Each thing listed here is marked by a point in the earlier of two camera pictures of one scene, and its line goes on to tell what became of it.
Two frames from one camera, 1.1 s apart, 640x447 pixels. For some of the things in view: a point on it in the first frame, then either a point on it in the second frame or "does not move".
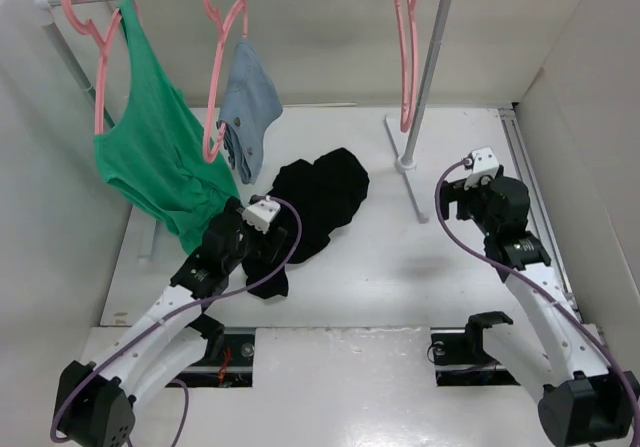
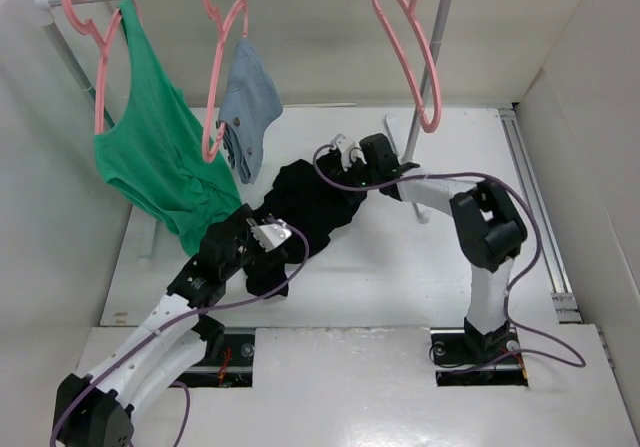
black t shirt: (327, 191) does not move
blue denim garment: (251, 104) does not move
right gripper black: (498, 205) to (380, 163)
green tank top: (158, 159) does not move
